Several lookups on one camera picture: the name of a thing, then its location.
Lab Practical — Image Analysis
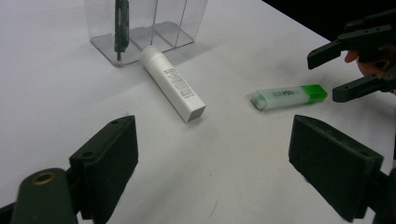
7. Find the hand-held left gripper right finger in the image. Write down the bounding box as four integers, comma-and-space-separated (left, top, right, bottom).
288, 114, 385, 222

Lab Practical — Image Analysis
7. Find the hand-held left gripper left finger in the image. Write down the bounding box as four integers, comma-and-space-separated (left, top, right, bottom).
68, 115, 140, 224

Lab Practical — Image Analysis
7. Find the green highlighter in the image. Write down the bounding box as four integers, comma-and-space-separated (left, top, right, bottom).
250, 84, 329, 111

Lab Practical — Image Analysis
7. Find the white tube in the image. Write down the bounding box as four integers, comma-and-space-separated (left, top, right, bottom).
138, 45, 207, 123

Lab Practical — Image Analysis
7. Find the black pen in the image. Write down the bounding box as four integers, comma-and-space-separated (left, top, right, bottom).
113, 0, 130, 62

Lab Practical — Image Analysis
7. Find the clear plastic organizer box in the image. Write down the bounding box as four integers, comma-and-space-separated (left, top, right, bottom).
83, 0, 209, 67

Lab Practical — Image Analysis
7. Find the dark curtain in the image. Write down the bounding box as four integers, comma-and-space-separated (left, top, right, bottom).
262, 0, 396, 42

